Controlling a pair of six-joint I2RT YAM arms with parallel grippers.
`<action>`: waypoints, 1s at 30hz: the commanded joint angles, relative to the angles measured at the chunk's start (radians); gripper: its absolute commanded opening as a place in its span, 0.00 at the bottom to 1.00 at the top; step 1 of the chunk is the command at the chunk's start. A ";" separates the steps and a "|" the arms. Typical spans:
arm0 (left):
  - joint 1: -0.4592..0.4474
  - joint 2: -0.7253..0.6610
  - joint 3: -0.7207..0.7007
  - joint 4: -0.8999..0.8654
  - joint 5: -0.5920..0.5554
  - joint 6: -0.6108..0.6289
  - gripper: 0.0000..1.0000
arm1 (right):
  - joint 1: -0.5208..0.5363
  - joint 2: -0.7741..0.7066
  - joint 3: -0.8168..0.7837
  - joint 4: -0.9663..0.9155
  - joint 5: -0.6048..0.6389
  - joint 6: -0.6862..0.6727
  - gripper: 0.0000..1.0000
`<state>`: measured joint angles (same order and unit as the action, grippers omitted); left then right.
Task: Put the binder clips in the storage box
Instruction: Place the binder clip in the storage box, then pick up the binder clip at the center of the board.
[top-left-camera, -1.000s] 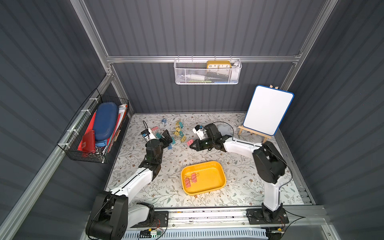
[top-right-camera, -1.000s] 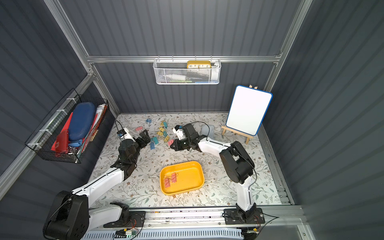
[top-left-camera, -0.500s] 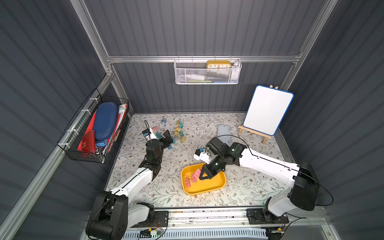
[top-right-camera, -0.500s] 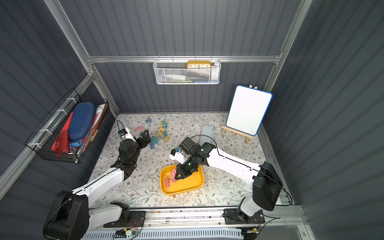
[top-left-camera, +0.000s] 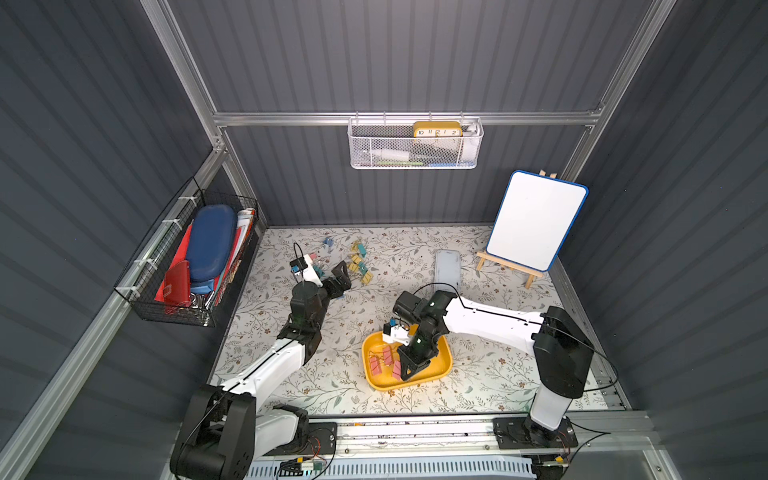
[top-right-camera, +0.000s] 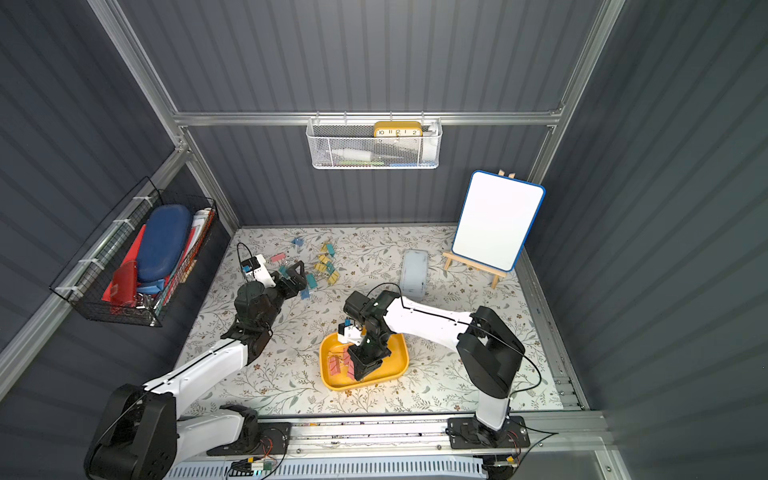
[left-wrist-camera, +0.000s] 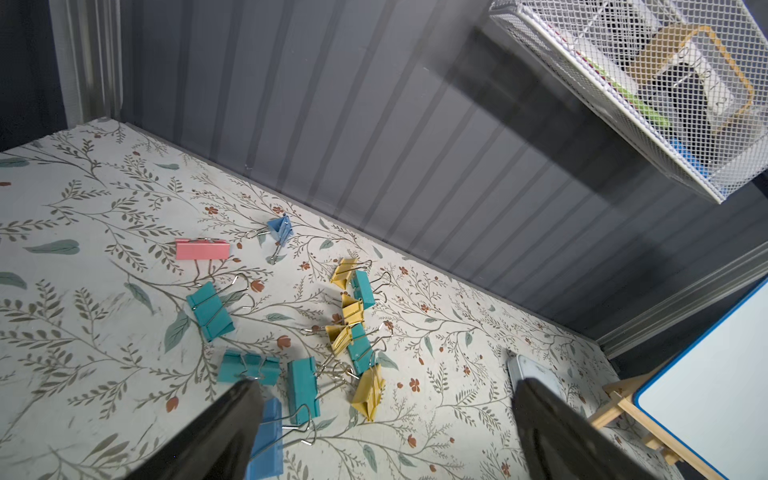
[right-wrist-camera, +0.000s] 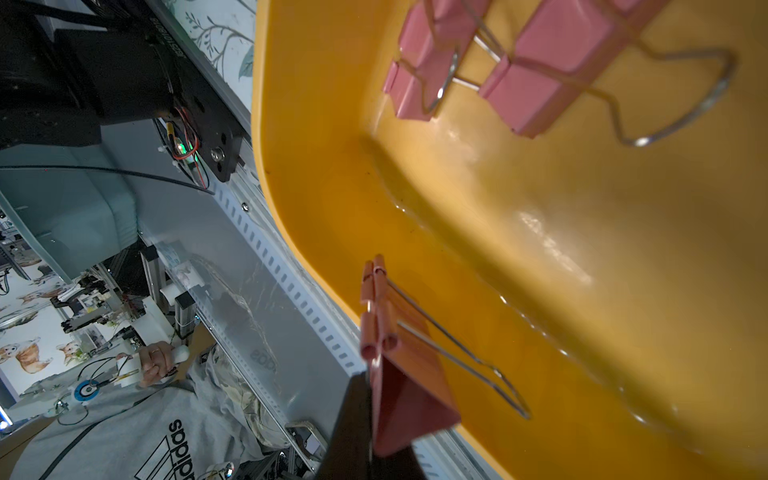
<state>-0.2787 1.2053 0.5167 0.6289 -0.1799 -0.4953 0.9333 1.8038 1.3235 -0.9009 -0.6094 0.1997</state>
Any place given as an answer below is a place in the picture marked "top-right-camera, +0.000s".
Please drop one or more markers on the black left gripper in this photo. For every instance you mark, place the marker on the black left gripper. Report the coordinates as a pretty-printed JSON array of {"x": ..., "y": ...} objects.
[{"x": 291, "y": 279}]

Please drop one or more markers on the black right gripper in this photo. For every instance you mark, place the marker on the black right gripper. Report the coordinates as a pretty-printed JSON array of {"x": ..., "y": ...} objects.
[{"x": 365, "y": 361}]

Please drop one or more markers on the pink binder clip pair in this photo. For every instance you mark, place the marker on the pink binder clip pair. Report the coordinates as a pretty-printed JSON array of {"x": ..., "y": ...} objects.
[{"x": 340, "y": 363}]

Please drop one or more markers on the yellow plastic storage box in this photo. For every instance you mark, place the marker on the yellow plastic storage box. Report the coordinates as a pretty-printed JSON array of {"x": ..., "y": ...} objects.
[{"x": 392, "y": 367}]

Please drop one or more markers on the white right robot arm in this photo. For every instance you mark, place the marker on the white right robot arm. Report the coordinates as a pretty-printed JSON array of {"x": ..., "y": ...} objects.
[{"x": 488, "y": 350}]

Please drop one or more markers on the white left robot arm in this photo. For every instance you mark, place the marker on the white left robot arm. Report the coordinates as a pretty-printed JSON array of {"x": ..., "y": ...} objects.
[{"x": 142, "y": 433}]

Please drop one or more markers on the translucent plastic box lid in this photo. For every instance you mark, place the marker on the translucent plastic box lid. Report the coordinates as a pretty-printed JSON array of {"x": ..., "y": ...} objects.
[{"x": 414, "y": 274}]

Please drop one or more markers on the floral table mat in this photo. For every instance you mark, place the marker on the floral table mat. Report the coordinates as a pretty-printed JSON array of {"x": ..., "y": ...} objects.
[{"x": 286, "y": 378}]

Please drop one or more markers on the blue oval case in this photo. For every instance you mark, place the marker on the blue oval case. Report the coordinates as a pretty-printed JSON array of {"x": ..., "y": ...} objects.
[{"x": 165, "y": 236}]

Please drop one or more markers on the red pouch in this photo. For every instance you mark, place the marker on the red pouch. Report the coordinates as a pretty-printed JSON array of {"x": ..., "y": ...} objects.
[{"x": 122, "y": 289}]

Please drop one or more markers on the small wooden easel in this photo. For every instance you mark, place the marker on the small wooden easel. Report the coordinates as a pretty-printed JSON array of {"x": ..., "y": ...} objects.
[{"x": 497, "y": 275}]

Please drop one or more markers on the blue framed whiteboard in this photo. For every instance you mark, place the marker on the blue framed whiteboard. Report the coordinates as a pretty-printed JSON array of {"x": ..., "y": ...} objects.
[{"x": 497, "y": 216}]

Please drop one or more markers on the yellow clock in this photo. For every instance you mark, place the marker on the yellow clock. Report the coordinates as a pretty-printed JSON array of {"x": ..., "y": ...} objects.
[{"x": 398, "y": 129}]

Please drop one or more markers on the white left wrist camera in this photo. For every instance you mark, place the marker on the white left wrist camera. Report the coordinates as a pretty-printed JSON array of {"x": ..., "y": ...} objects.
[{"x": 254, "y": 270}]

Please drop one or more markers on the black wire side basket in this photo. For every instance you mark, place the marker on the black wire side basket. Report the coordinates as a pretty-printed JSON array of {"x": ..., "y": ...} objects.
[{"x": 84, "y": 284}]

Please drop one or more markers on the white wire wall basket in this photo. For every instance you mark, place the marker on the white wire wall basket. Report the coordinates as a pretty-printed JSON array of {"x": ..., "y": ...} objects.
[{"x": 348, "y": 145}]

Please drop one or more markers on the metal base rail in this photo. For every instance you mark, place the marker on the metal base rail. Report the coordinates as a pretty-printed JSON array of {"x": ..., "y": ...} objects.
[{"x": 424, "y": 434}]

